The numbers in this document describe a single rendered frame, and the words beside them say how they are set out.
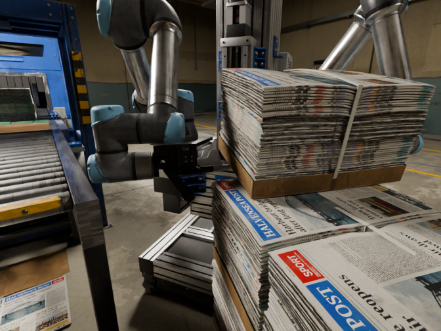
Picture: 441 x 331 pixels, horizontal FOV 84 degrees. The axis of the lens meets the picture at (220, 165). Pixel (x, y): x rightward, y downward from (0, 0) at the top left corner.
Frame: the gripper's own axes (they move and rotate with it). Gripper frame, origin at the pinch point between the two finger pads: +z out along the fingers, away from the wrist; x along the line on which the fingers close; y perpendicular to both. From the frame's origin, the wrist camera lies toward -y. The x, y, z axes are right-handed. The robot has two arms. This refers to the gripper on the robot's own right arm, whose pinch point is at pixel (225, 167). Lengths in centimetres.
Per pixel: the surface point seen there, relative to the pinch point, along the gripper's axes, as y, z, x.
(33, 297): -67, -87, 75
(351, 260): -9.8, 4.8, -42.0
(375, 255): -9.8, 8.7, -42.0
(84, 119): 29, -64, 117
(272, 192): -3.9, 3.4, -22.5
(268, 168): 1.2, 1.9, -24.1
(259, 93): 14.7, -0.9, -28.1
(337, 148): 4.1, 17.3, -24.9
